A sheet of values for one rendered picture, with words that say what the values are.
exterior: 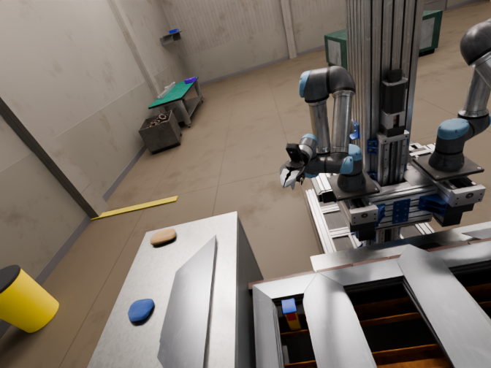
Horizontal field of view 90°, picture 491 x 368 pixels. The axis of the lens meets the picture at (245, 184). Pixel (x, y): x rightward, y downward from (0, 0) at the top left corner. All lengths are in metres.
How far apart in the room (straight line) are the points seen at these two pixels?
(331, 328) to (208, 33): 11.61
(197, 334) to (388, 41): 1.49
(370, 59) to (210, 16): 10.81
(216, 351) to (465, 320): 0.91
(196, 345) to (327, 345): 0.50
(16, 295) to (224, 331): 2.53
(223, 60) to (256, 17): 2.12
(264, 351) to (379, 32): 1.46
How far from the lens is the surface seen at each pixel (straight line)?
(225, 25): 11.95
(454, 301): 1.33
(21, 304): 3.35
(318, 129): 1.33
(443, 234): 1.80
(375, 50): 1.43
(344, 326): 1.21
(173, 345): 1.11
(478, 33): 1.47
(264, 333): 1.23
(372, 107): 1.51
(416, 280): 1.34
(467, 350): 1.25
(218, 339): 1.07
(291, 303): 1.24
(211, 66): 12.16
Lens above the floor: 1.96
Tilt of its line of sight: 33 degrees down
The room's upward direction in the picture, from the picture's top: 19 degrees counter-clockwise
